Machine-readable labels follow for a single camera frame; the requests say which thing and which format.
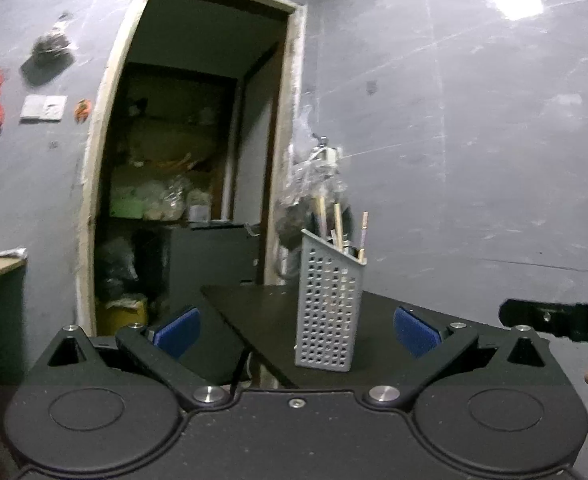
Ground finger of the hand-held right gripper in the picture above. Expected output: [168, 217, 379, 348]
[498, 298, 588, 345]

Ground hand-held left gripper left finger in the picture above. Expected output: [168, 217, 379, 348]
[32, 306, 233, 407]

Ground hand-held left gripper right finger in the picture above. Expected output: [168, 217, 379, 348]
[364, 306, 551, 407]

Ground grey perforated utensil holder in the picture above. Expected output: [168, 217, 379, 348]
[293, 228, 368, 374]

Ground yellow bin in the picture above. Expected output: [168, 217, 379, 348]
[94, 295, 149, 337]

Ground grey cabinet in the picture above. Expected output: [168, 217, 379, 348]
[132, 222, 263, 322]

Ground black garbage bag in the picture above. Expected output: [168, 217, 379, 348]
[96, 239, 140, 302]

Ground clear bags on shelf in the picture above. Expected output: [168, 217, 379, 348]
[142, 174, 191, 222]

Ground green box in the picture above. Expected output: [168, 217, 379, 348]
[110, 198, 145, 219]

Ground clear plastic bag of dried goods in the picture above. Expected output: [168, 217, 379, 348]
[273, 104, 348, 252]

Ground wooden shelf unit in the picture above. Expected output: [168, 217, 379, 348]
[108, 62, 241, 222]

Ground hanging bag of dark goods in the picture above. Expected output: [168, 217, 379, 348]
[30, 14, 78, 59]

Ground pale door frame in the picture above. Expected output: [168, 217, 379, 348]
[76, 0, 308, 337]

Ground white wall switch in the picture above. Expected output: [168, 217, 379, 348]
[20, 94, 68, 122]

